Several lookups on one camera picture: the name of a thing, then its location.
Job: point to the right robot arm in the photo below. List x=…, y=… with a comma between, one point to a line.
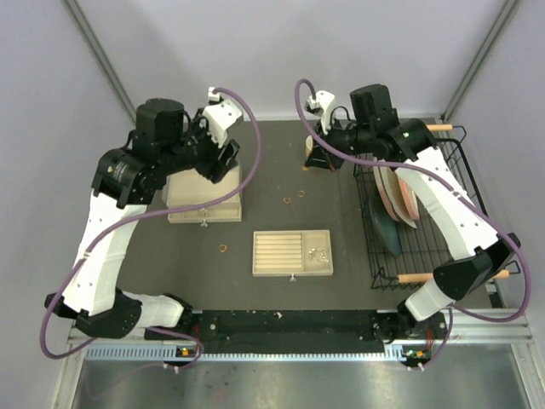
x=478, y=248

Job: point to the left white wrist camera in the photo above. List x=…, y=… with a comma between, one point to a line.
x=221, y=114

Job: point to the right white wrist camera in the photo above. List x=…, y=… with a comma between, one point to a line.
x=322, y=105

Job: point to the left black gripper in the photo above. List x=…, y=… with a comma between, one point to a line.
x=215, y=168

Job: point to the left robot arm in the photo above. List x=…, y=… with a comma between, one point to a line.
x=166, y=140

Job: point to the dark teal plate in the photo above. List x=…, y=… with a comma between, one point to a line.
x=384, y=226

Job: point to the yellow mug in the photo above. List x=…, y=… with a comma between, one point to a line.
x=309, y=144

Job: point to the pink plate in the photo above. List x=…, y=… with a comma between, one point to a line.
x=410, y=200

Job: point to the beige jewelry tray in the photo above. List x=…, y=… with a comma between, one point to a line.
x=285, y=253

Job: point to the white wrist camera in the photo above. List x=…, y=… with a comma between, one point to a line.
x=221, y=114
x=322, y=105

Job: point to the grey cable duct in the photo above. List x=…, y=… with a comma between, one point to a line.
x=176, y=353

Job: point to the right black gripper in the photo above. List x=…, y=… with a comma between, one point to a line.
x=320, y=158

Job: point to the black wire dish rack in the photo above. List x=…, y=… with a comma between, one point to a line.
x=423, y=247

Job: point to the cream plate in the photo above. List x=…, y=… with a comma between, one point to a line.
x=387, y=183

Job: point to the silver jewelry pile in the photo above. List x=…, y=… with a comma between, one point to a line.
x=319, y=255

